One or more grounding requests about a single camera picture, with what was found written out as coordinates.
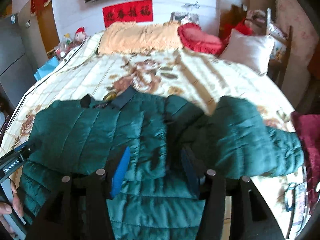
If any dark green quilted puffer jacket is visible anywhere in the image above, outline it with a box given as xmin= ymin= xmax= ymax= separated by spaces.
xmin=18 ymin=88 xmax=304 ymax=239

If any grey refrigerator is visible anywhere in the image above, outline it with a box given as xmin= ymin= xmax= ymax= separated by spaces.
xmin=0 ymin=14 xmax=36 ymax=109

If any floral cream bed quilt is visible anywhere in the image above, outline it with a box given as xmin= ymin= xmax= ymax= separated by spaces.
xmin=1 ymin=34 xmax=304 ymax=237

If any blue paper bag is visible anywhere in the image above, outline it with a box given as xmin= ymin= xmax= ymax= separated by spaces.
xmin=34 ymin=56 xmax=59 ymax=81

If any dark red velvet cloth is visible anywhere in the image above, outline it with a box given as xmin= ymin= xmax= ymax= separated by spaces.
xmin=291 ymin=111 xmax=320 ymax=215

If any peach ruffled pillow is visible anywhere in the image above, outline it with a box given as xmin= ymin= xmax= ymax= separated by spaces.
xmin=98 ymin=21 xmax=183 ymax=55

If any pink pig plush toy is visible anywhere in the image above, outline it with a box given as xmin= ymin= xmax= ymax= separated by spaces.
xmin=74 ymin=27 xmax=88 ymax=44

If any white satin pillow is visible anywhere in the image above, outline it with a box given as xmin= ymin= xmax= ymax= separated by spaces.
xmin=220 ymin=29 xmax=274 ymax=76

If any red heart-shaped cushion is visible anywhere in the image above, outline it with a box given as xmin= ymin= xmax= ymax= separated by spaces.
xmin=177 ymin=23 xmax=225 ymax=55

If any red Chinese new year banner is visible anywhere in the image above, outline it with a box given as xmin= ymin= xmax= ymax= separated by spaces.
xmin=103 ymin=0 xmax=153 ymax=28

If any framed photo behind pillows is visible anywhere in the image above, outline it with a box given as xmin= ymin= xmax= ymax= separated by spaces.
xmin=170 ymin=12 xmax=200 ymax=24

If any wooden chair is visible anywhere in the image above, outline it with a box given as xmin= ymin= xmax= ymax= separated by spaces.
xmin=231 ymin=4 xmax=293 ymax=89

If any smartphone with teal lanyard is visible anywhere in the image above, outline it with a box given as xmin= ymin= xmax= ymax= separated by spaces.
xmin=284 ymin=165 xmax=308 ymax=239

